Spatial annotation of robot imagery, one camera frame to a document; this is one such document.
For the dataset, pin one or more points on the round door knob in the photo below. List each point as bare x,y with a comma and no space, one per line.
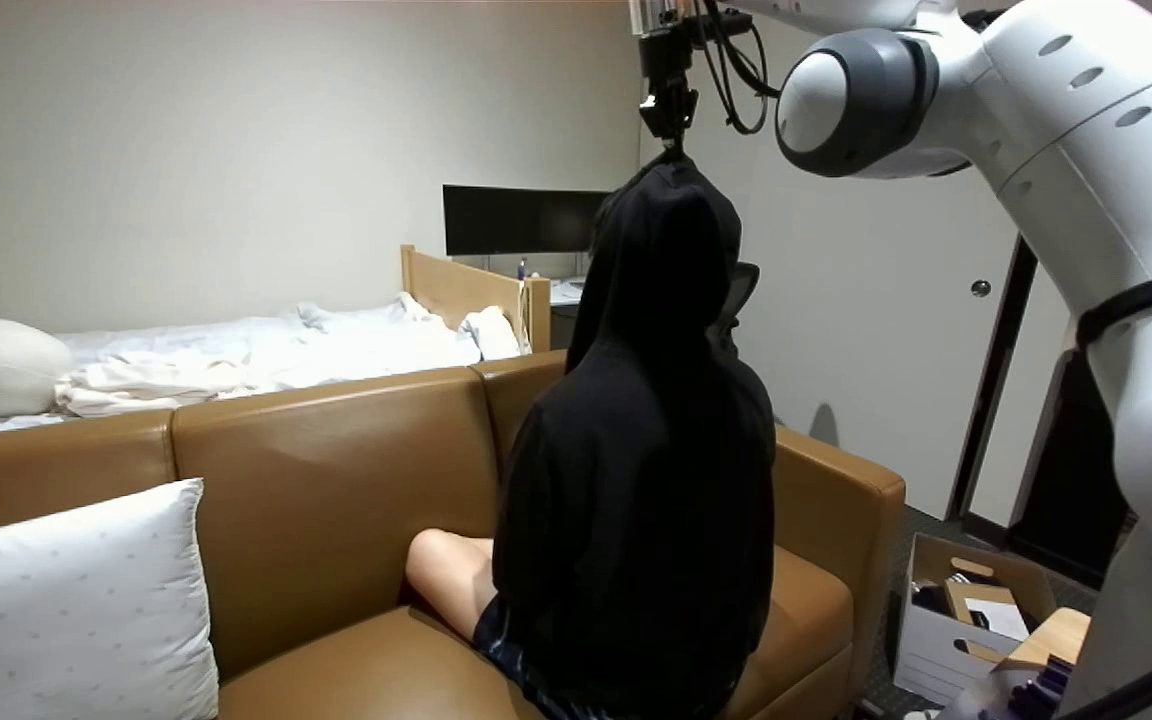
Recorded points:
981,286

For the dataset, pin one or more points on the black office chair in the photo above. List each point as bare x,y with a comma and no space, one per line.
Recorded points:
741,303

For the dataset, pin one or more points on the black hoodie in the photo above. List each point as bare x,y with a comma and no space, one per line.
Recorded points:
641,507

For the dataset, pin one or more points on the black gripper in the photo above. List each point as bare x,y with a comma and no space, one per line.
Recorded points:
670,72

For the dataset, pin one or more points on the white square sofa pillow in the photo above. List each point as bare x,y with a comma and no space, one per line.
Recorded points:
71,613

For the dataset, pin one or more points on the light wooden bed frame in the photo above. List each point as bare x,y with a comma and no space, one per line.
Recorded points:
456,286

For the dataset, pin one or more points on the black slanted pole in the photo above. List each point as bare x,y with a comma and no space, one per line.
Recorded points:
998,375

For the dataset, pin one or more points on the black wide monitor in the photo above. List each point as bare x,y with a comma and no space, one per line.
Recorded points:
509,223

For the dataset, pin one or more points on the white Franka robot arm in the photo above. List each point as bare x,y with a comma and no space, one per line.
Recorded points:
1108,203

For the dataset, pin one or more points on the dark cabinet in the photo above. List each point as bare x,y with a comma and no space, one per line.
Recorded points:
1071,494

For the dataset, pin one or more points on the open cardboard box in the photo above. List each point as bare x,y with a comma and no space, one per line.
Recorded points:
951,641

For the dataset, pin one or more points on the tan leather sofa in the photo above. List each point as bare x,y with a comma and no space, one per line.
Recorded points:
323,507

